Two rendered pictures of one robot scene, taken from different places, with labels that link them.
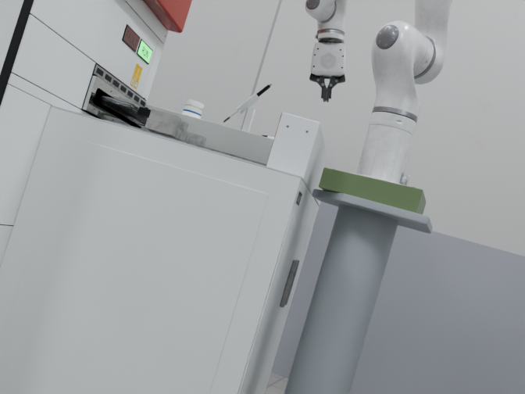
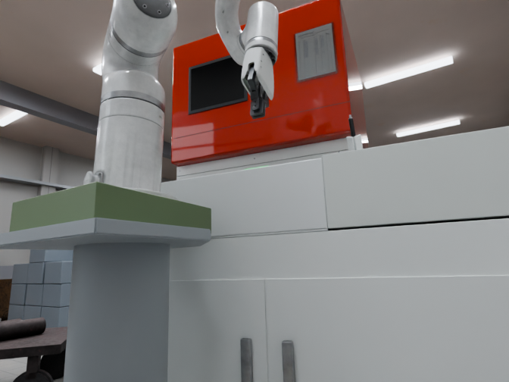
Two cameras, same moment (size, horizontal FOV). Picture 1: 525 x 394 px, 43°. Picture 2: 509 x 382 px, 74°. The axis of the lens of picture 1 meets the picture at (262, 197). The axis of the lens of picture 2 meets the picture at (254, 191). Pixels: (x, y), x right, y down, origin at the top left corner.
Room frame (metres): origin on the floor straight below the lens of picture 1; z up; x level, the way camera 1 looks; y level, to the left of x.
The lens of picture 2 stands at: (2.12, -0.81, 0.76)
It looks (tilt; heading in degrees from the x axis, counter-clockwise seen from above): 12 degrees up; 105
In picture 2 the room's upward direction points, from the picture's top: 2 degrees counter-clockwise
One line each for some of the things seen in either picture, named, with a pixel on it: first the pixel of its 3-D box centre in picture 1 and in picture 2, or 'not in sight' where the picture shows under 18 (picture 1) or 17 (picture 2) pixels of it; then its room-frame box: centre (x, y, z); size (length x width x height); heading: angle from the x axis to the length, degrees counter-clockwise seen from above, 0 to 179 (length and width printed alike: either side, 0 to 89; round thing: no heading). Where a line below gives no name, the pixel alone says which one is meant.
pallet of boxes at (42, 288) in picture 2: not in sight; (64, 287); (-1.35, 2.82, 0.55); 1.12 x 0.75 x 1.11; 164
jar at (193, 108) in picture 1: (191, 114); not in sight; (2.46, 0.34, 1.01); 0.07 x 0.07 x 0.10
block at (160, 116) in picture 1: (165, 117); not in sight; (1.80, 0.32, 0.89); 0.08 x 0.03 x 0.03; 82
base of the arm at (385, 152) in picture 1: (385, 152); (129, 157); (1.74, -0.28, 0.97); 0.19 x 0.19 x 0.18
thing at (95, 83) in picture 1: (117, 109); not in sight; (1.96, 0.49, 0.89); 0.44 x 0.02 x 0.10; 172
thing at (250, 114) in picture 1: (245, 112); (356, 160); (2.17, 0.13, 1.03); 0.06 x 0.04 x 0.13; 82
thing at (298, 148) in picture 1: (301, 161); (213, 208); (1.82, -0.07, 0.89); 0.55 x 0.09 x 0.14; 172
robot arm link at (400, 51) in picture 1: (398, 71); (134, 67); (1.72, -0.25, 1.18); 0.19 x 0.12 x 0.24; 136
